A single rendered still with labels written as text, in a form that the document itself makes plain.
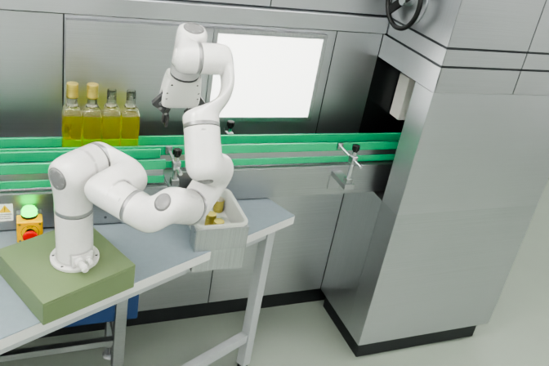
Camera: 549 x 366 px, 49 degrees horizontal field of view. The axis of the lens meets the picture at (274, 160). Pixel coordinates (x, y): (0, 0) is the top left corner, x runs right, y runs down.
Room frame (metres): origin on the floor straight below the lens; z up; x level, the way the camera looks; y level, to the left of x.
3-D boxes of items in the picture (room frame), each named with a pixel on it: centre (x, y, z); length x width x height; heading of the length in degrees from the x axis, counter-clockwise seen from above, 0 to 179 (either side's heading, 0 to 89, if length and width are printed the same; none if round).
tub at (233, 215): (1.66, 0.16, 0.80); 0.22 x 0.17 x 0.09; 26
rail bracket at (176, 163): (1.69, 0.31, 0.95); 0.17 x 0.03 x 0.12; 26
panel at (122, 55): (1.99, 0.30, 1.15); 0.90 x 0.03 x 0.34; 116
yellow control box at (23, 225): (1.45, 0.67, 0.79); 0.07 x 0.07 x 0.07; 26
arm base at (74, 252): (1.29, 0.47, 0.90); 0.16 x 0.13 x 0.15; 46
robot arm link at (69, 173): (1.30, 0.48, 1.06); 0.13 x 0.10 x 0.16; 155
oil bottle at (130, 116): (1.75, 0.48, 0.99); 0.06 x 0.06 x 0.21; 26
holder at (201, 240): (1.68, 0.18, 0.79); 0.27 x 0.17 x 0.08; 26
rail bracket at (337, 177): (1.98, -0.26, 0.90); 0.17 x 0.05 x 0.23; 26
